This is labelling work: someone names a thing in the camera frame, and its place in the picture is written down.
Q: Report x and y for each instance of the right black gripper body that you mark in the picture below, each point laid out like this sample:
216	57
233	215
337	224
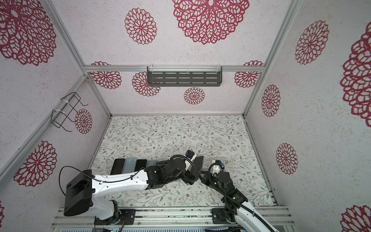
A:
208	181

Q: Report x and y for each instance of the bare black phone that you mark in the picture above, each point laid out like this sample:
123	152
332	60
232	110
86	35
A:
198	163
140	164

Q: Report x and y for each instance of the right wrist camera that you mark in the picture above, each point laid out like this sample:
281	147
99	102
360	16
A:
216	167

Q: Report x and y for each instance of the grey phone case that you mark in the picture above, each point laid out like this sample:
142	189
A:
129	165
151	163

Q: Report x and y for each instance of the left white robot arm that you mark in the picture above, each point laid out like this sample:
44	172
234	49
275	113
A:
85	193

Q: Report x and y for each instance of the grey slotted wall shelf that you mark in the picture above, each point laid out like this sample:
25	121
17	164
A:
185	77

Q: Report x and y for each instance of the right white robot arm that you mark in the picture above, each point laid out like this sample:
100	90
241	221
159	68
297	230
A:
238	212

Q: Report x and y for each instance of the black wire wall basket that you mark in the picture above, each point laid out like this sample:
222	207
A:
59	116

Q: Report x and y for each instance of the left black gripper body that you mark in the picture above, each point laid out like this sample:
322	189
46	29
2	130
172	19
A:
186	176

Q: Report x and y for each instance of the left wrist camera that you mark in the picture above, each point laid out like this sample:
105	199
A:
189	155

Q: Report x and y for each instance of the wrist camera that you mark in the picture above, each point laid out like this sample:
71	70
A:
216	167
189	155

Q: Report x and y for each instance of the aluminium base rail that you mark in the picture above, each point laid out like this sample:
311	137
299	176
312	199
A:
175	217

